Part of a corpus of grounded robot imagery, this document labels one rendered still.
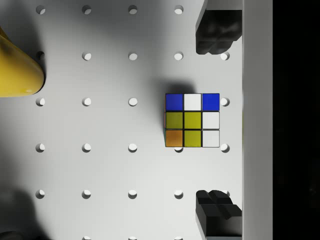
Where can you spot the puzzle cube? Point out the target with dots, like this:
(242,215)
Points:
(192,120)

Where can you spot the yellow mug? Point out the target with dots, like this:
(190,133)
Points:
(17,72)

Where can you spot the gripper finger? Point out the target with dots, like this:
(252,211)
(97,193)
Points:
(218,31)
(217,217)

